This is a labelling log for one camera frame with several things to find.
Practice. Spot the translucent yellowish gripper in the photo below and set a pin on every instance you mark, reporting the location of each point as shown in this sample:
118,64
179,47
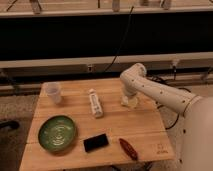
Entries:
132,102

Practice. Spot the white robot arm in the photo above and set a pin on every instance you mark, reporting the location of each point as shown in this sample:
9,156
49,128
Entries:
197,146

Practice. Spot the black rectangular sponge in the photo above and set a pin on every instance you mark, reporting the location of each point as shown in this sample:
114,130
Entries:
95,142

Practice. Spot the white ceramic cup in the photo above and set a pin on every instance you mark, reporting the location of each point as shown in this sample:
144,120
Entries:
53,91

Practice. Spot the green ceramic bowl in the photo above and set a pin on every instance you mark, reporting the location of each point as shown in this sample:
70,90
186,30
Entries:
57,133

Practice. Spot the white tube bottle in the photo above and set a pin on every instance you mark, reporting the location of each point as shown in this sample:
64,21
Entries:
95,104

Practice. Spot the black chair base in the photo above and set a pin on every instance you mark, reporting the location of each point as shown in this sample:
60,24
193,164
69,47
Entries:
12,124

